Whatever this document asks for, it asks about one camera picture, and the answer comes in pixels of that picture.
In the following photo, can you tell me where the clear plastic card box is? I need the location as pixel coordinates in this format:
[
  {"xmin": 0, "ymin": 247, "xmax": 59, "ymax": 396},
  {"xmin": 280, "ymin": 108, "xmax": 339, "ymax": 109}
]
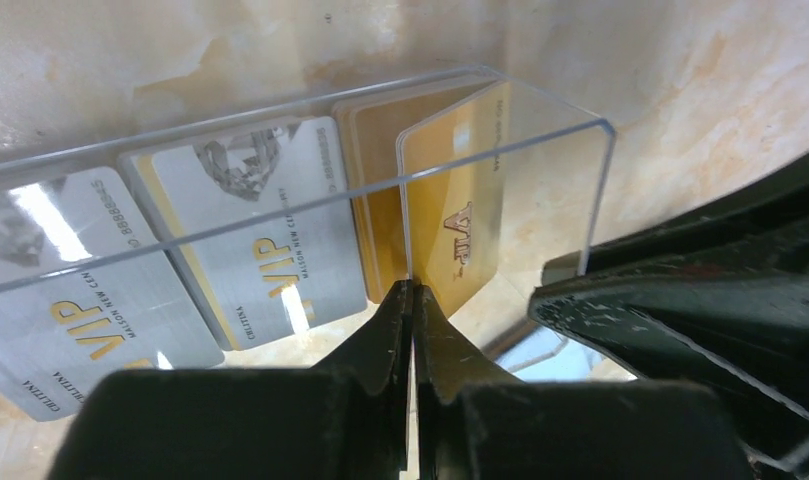
[{"xmin": 0, "ymin": 67, "xmax": 616, "ymax": 421}]

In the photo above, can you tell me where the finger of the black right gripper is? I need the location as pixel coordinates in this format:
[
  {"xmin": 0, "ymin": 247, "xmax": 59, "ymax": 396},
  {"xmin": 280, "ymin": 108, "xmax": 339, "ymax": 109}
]
[{"xmin": 528, "ymin": 152, "xmax": 809, "ymax": 479}]

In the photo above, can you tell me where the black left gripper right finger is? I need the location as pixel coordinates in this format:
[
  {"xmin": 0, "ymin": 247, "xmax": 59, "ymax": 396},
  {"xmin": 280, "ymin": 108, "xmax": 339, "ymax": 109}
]
[{"xmin": 413, "ymin": 285, "xmax": 753, "ymax": 479}]

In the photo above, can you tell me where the brown leather card holder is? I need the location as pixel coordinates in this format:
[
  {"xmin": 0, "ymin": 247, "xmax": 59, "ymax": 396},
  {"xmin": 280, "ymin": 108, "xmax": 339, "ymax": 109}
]
[{"xmin": 484, "ymin": 320, "xmax": 637, "ymax": 382}]

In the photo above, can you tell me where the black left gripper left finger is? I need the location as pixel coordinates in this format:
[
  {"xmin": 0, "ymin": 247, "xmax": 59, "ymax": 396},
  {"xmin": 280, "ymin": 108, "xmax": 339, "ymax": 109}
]
[{"xmin": 49, "ymin": 280, "xmax": 414, "ymax": 479}]

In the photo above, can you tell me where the gold VIP card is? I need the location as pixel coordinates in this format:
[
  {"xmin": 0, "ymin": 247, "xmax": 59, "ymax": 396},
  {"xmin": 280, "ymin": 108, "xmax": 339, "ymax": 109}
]
[{"xmin": 396, "ymin": 81, "xmax": 512, "ymax": 315}]

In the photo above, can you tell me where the silver vip card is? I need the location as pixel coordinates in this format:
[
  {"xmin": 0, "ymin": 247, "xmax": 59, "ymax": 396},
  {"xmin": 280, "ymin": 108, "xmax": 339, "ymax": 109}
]
[
  {"xmin": 118, "ymin": 116, "xmax": 368, "ymax": 351},
  {"xmin": 0, "ymin": 167, "xmax": 224, "ymax": 422}
]

